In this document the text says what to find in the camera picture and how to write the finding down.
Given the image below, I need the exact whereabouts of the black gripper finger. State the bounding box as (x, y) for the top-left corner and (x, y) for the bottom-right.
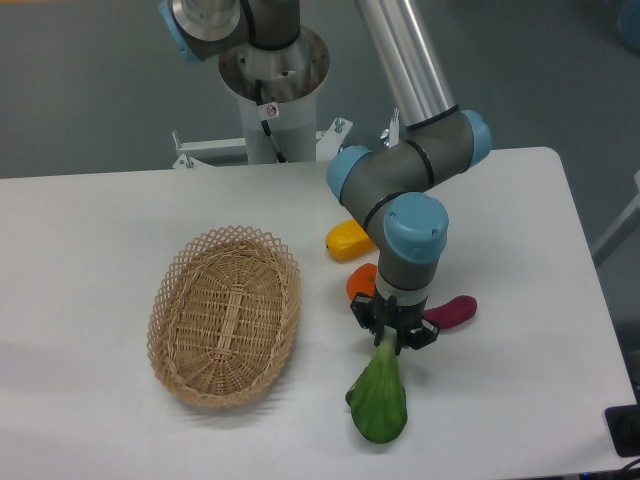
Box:
(397, 320), (440, 353)
(350, 293), (386, 346)

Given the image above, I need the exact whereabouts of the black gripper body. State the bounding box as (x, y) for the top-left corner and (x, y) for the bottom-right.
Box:
(375, 292), (426, 334)

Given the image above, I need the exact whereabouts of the green bok choy vegetable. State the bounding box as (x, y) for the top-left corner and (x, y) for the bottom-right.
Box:
(345, 327), (408, 444)

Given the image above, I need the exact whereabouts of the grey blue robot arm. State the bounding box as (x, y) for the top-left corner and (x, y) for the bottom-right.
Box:
(159, 1), (492, 350)

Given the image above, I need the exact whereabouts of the orange tangerine fruit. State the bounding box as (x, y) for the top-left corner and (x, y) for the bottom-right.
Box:
(346, 263), (377, 300)

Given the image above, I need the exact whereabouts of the purple sweet potato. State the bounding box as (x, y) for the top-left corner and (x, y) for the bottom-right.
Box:
(423, 295), (478, 330)

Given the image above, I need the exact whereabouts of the yellow mango fruit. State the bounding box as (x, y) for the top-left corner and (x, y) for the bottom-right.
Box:
(325, 219), (376, 261)

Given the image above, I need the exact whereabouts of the woven wicker oval basket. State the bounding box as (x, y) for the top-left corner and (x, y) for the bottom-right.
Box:
(147, 226), (301, 409)

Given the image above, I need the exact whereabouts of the black device at table corner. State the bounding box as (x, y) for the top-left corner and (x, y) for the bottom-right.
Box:
(605, 404), (639, 458)

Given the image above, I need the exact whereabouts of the white table leg right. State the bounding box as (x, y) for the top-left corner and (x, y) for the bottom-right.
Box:
(590, 172), (639, 268)

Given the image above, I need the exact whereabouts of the black cable on pedestal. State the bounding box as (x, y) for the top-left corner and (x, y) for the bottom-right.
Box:
(255, 79), (289, 164)

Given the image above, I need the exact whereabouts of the white metal base frame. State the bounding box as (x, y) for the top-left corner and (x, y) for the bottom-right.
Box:
(171, 106), (405, 169)

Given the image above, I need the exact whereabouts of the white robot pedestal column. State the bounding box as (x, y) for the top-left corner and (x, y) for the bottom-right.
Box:
(219, 27), (330, 164)

